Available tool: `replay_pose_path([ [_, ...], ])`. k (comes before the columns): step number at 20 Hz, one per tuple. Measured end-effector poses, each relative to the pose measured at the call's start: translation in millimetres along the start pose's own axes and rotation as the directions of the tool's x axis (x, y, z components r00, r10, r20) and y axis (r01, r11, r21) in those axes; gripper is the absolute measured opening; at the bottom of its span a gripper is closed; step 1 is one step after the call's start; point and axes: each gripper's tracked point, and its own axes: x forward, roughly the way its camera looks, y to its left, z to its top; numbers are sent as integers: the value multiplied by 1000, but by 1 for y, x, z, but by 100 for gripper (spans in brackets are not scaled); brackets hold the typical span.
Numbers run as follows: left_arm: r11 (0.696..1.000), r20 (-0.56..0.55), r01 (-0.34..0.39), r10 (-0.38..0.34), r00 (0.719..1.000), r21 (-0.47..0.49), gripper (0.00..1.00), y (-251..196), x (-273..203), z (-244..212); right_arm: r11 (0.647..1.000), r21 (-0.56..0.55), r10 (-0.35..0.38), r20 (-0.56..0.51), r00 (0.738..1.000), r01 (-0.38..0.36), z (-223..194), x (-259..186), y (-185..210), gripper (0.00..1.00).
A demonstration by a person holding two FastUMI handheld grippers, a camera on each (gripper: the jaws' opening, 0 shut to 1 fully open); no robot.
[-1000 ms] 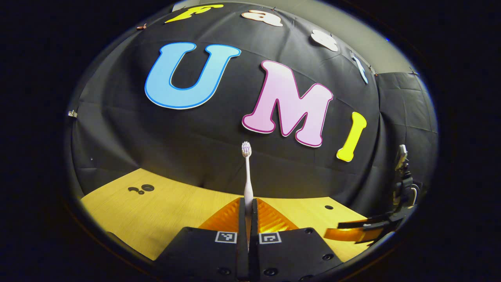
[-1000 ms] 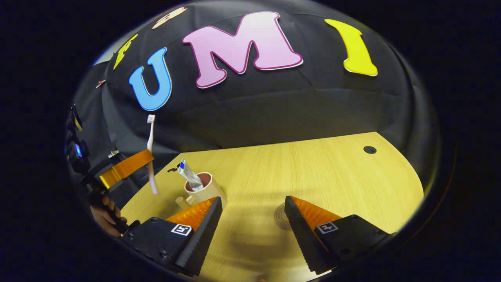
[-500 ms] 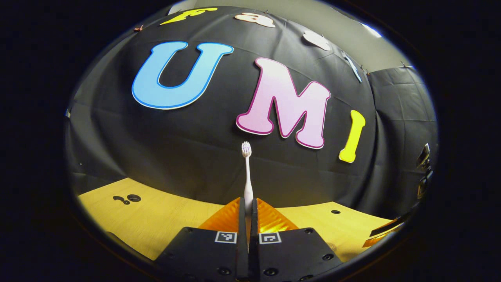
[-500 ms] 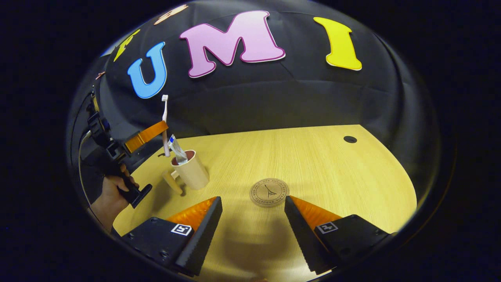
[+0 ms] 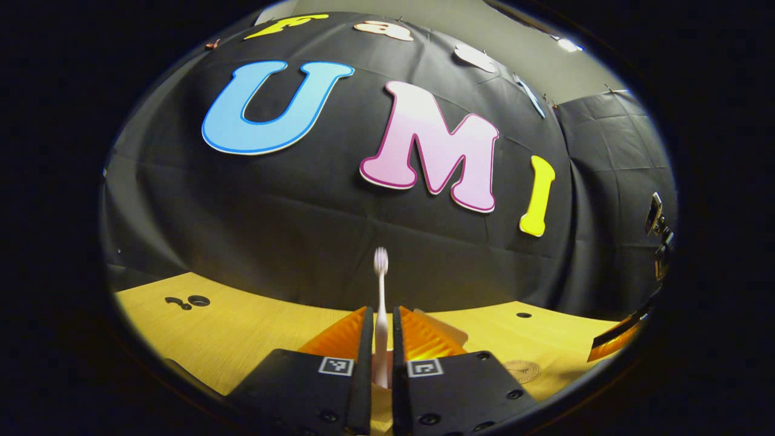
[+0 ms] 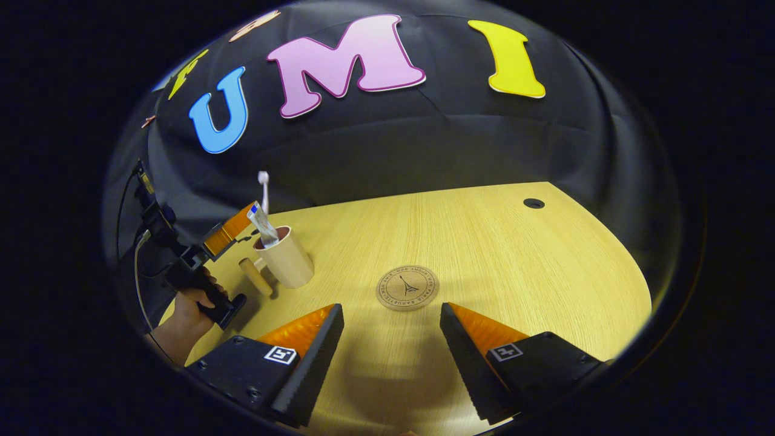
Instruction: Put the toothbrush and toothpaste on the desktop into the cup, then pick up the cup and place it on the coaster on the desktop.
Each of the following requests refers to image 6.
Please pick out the white toothpaste tube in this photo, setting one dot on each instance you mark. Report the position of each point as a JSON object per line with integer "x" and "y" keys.
{"x": 263, "y": 224}

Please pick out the wooden desktop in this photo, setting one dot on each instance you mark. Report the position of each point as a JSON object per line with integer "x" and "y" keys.
{"x": 484, "y": 242}

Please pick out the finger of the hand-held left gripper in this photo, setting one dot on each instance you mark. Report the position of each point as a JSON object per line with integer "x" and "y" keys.
{"x": 227, "y": 233}

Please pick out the round brown coaster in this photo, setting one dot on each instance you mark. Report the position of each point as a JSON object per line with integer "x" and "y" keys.
{"x": 407, "y": 287}

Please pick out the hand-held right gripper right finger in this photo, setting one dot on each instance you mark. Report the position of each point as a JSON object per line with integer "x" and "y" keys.
{"x": 463, "y": 357}

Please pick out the black backdrop cloth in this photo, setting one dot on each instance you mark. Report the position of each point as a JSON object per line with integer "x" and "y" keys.
{"x": 424, "y": 145}

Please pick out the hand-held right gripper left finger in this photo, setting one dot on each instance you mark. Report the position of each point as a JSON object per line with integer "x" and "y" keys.
{"x": 315, "y": 363}

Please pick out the white toothbrush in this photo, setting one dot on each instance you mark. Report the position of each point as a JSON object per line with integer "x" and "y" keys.
{"x": 263, "y": 177}

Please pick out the round black desk grommet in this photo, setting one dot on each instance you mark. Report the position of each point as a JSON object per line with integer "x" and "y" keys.
{"x": 533, "y": 203}

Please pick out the beige cup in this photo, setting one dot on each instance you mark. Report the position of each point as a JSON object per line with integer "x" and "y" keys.
{"x": 290, "y": 260}

